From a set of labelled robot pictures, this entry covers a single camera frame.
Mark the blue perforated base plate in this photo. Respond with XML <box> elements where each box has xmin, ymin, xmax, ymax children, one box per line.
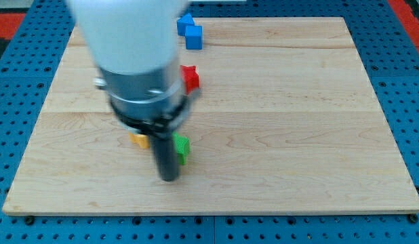
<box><xmin>0</xmin><ymin>0</ymin><xmax>419</xmax><ymax>243</ymax></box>

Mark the grey cylindrical end effector body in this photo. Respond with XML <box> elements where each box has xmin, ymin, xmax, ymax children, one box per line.
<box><xmin>93</xmin><ymin>62</ymin><xmax>200</xmax><ymax>136</ymax></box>

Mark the wooden board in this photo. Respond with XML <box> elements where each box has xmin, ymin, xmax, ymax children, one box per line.
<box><xmin>3</xmin><ymin>18</ymin><xmax>419</xmax><ymax>216</ymax></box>

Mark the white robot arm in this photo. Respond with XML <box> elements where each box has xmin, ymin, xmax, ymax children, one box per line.
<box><xmin>66</xmin><ymin>0</ymin><xmax>200</xmax><ymax>182</ymax></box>

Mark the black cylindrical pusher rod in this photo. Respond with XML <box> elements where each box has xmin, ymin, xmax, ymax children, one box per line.
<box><xmin>150</xmin><ymin>131</ymin><xmax>180</xmax><ymax>182</ymax></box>

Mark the yellow block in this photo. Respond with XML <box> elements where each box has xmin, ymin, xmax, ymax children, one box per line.
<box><xmin>128</xmin><ymin>132</ymin><xmax>150</xmax><ymax>149</ymax></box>

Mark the green block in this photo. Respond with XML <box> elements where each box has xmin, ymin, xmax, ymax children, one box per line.
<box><xmin>173</xmin><ymin>132</ymin><xmax>191</xmax><ymax>165</ymax></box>

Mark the red star block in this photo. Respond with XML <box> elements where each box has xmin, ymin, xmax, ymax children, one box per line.
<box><xmin>180</xmin><ymin>65</ymin><xmax>200</xmax><ymax>95</ymax></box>

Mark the blue cube block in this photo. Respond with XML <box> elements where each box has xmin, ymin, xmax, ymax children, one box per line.
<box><xmin>185</xmin><ymin>25</ymin><xmax>203</xmax><ymax>49</ymax></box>

